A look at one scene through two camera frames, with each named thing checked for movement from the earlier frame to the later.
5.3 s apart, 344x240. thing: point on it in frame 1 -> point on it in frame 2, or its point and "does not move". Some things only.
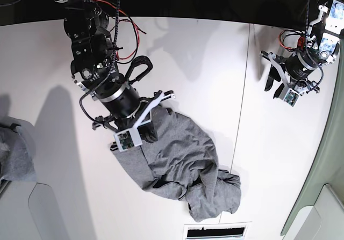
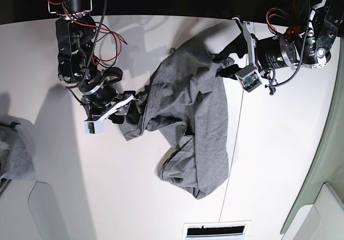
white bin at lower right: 323,220 does not move
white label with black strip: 235,231 does not move
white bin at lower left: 28,211 does not move
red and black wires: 129,58 -> 119,37
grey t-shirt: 176,159 -> 184,100
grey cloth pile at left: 18,150 does not move
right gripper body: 301,71 -> 270,53
